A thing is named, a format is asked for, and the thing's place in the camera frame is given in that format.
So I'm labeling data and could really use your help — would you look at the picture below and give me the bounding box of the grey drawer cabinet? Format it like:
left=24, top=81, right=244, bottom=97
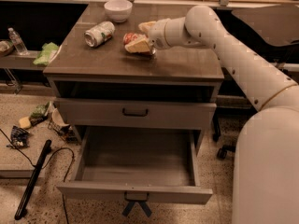
left=44, top=5, right=223, bottom=142

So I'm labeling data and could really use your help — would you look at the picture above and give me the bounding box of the green snack bag on floor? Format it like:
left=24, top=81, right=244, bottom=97
left=29, top=102, right=50, bottom=126

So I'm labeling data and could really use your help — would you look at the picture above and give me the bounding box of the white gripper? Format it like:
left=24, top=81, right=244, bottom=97
left=124, top=19, right=170, bottom=53

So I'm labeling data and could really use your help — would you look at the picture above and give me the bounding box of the dark blue snack bag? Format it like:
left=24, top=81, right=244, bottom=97
left=8, top=126, right=29, bottom=148

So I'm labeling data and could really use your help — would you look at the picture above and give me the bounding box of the open grey bottom drawer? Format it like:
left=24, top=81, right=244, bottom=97
left=57, top=127, right=212, bottom=204

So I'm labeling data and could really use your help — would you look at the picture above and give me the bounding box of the yellow sponge on floor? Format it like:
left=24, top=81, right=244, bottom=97
left=19, top=117, right=31, bottom=129

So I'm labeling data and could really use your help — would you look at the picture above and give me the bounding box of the wire basket on floor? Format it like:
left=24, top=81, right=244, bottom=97
left=48, top=108, right=77, bottom=143

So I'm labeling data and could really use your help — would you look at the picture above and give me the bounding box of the black cable on floor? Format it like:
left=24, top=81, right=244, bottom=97
left=0, top=128, right=76, bottom=224

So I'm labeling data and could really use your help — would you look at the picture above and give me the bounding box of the closed grey upper drawer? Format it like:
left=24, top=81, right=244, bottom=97
left=55, top=98, right=216, bottom=130

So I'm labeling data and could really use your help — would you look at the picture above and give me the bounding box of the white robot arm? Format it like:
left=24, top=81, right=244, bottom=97
left=123, top=6, right=299, bottom=224

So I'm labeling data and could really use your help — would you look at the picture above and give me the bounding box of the black rod on floor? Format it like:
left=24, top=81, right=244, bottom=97
left=14, top=140, right=51, bottom=220

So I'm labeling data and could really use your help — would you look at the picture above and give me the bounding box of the white green soda can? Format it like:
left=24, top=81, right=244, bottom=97
left=84, top=21, right=115, bottom=48

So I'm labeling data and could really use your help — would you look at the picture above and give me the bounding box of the white ceramic bowl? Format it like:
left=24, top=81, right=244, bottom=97
left=104, top=0, right=133, bottom=22

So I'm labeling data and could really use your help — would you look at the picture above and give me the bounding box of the black office chair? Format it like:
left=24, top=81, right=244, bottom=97
left=212, top=5, right=299, bottom=161

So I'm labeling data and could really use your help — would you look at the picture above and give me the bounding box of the red coke can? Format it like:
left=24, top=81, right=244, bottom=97
left=123, top=33, right=155, bottom=55

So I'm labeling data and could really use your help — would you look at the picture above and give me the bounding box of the small bowl at left edge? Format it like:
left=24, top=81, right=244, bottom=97
left=0, top=40, right=14, bottom=57

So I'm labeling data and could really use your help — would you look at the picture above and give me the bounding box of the clear plastic water bottle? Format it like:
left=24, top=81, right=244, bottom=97
left=8, top=27, right=28, bottom=55

